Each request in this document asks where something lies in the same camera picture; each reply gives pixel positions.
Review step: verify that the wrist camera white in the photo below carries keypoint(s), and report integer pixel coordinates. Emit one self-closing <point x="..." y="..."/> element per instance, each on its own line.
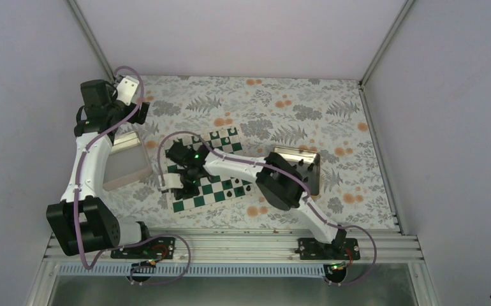
<point x="170" y="181"/>
<point x="126" y="89"/>

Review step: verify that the floral patterned table mat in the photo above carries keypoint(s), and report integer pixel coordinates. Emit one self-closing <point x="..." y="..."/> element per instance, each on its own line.
<point x="323" y="116"/>

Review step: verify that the aluminium rail frame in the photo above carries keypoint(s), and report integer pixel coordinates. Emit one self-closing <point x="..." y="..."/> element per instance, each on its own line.
<point x="242" y="267"/>

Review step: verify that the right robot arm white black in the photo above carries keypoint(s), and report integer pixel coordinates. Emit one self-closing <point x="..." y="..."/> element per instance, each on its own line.
<point x="280" y="183"/>

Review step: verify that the aluminium corner post right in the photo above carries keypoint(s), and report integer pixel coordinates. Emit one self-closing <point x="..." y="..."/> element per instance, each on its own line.
<point x="396" y="24"/>

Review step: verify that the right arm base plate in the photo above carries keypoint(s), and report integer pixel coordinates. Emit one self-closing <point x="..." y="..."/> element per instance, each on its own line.
<point x="310" y="249"/>

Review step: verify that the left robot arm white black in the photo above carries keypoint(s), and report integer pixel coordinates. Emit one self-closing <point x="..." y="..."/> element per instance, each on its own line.
<point x="81" y="214"/>

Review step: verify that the gold metal tray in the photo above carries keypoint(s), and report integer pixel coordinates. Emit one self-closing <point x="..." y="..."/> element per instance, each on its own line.
<point x="307" y="163"/>

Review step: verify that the aluminium corner post left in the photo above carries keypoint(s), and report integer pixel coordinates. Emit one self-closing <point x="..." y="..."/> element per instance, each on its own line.
<point x="90" y="37"/>

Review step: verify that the aluminium corner post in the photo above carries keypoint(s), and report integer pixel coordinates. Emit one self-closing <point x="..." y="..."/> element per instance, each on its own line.
<point x="90" y="37"/>
<point x="396" y="24"/>

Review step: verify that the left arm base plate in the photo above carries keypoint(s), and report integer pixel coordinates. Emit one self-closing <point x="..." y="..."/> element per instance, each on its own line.
<point x="157" y="249"/>

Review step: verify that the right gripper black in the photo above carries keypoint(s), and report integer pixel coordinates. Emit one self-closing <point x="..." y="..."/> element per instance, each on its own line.
<point x="183" y="194"/>

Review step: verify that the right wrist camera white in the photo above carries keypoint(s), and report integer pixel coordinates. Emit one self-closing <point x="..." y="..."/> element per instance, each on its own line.
<point x="170" y="181"/>

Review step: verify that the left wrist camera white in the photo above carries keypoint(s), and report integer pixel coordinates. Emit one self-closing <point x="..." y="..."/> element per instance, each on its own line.
<point x="126" y="89"/>

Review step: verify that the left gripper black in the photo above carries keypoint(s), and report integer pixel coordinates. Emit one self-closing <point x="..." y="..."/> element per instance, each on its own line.
<point x="141" y="115"/>

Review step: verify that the green white chess board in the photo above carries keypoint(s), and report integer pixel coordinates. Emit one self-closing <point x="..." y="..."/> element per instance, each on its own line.
<point x="212" y="191"/>

